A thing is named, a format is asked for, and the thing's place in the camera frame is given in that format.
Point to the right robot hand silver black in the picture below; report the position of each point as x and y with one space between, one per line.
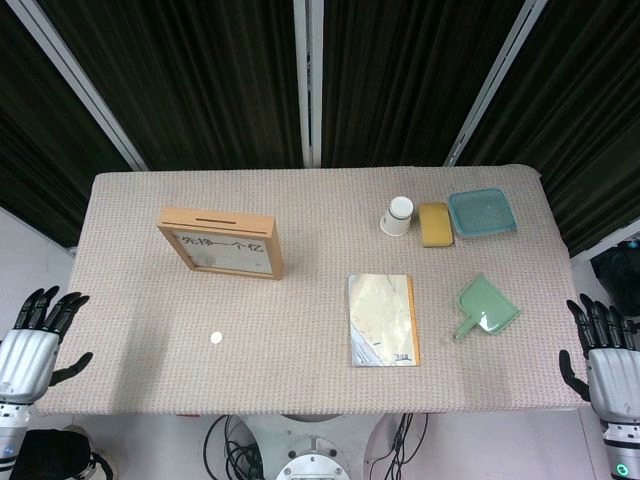
612 375

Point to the beige woven tablecloth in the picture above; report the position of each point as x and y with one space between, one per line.
300 360

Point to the small coin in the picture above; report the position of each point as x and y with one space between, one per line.
208 260

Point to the blue lidded plastic container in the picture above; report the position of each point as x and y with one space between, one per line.
480 212

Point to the white black sneaker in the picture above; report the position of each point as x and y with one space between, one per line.
100 467

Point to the yellow sponge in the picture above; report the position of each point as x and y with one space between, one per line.
435 225

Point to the aluminium frame post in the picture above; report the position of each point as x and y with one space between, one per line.
85 90
309 75
492 85

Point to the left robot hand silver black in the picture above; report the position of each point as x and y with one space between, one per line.
27 360

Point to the white paper cup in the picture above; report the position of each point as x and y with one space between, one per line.
397 217

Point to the black equipment beside table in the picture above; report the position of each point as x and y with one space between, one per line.
617 275

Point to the worn book yellow spine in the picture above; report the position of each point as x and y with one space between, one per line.
382 320

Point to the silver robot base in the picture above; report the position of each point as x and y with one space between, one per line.
310 450

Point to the wooden coin box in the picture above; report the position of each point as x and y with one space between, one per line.
225 225

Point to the silver coin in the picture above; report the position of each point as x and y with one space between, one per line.
216 338

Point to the black curtain panel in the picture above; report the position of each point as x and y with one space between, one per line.
400 80
35 140
200 80
585 110

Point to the person in black clothes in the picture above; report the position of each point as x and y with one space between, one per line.
45 455

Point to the green plastic dustpan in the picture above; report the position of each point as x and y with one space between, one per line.
487 305

